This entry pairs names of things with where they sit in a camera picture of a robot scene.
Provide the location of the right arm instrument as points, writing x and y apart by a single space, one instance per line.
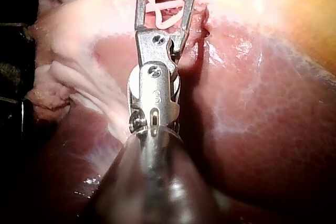
152 90

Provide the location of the white clip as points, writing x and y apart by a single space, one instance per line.
159 24

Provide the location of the right arm instrument jaw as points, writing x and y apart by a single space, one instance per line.
140 11
187 19

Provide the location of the dark red liver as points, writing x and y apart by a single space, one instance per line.
249 108

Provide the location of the dark right arm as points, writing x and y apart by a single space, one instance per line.
157 182

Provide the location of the thin tube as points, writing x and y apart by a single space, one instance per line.
168 5

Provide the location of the pale fatty tissue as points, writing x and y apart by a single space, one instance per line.
78 24

